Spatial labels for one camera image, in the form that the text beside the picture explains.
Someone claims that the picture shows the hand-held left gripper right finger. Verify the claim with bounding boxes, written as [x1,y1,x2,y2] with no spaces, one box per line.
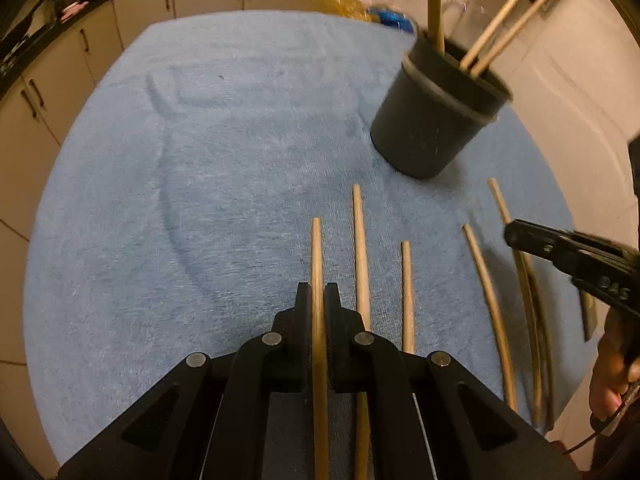
[324,282,582,480]

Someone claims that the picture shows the wooden chopstick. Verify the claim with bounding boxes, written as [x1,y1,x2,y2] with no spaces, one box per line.
[459,0,525,71]
[470,0,549,78]
[427,0,446,56]
[310,216,331,480]

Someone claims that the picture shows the person's right hand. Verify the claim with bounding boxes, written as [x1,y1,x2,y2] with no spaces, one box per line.
[589,310,640,423]

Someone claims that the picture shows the white base cabinets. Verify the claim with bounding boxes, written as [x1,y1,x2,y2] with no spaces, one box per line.
[0,0,391,361]

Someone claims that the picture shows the blue tablecloth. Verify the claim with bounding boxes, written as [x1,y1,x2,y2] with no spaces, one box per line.
[22,10,601,480]

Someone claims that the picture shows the yellow plastic bag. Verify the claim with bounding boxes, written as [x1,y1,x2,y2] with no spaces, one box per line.
[317,0,373,21]

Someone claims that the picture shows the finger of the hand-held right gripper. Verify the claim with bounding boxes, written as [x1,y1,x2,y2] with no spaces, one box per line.
[627,132,640,193]
[503,218,583,273]

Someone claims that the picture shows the bunch of wooden chopsticks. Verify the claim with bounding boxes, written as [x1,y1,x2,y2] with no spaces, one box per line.
[351,177,557,480]

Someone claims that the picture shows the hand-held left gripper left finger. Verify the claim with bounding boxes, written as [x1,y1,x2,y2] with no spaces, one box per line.
[59,282,315,480]

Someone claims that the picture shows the blue plastic bag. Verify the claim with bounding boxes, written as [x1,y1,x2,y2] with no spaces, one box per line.
[370,6,418,36]

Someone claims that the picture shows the black kitchen countertop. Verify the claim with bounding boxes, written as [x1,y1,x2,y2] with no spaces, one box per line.
[0,0,391,101]

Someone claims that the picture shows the dark grey utensil holder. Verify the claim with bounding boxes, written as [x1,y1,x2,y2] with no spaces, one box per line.
[370,35,515,180]

